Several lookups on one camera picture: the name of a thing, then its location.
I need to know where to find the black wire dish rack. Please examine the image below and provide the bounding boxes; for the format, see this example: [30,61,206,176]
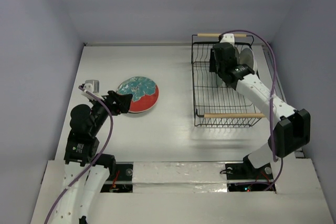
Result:
[191,35,265,127]

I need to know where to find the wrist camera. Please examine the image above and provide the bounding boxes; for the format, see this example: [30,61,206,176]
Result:
[79,79,100,97]
[219,33,235,45]

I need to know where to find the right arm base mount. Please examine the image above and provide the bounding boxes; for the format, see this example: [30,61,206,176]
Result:
[219,163,276,193]

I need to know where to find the metal side rail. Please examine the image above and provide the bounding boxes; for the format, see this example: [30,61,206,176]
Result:
[262,45,305,158]

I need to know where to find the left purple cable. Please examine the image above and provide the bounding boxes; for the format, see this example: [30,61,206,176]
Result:
[41,85,115,224]

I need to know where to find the white deep plate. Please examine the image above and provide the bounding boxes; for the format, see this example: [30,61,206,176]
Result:
[238,48,258,74]

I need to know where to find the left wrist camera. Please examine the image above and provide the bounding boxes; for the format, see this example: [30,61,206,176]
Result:
[79,79,100,97]

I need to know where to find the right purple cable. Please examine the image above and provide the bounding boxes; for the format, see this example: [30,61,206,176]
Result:
[218,29,284,191]

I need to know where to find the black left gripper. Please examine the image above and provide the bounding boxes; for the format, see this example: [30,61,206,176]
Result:
[90,89,132,134]

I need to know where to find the red and teal plate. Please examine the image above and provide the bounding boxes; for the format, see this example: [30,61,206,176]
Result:
[117,76,159,112]

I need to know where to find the blue floral white plate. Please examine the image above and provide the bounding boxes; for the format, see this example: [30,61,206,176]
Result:
[127,109,152,116]

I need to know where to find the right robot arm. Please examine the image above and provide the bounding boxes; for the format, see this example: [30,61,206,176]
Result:
[212,42,311,178]

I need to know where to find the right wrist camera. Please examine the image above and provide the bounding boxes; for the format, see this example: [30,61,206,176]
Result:
[219,33,235,45]

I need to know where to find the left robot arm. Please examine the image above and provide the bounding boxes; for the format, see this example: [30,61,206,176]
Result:
[53,86,132,223]

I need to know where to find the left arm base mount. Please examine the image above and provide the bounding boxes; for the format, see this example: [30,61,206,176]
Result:
[100,163,133,193]

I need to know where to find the light green flower plate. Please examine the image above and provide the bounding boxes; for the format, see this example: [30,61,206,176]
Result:
[216,74,223,87]

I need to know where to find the purple cable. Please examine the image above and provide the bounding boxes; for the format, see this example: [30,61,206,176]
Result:
[218,29,284,191]
[41,85,115,224]

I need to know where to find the grey-green mottled plate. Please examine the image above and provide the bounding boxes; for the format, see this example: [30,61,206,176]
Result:
[234,47,240,64]

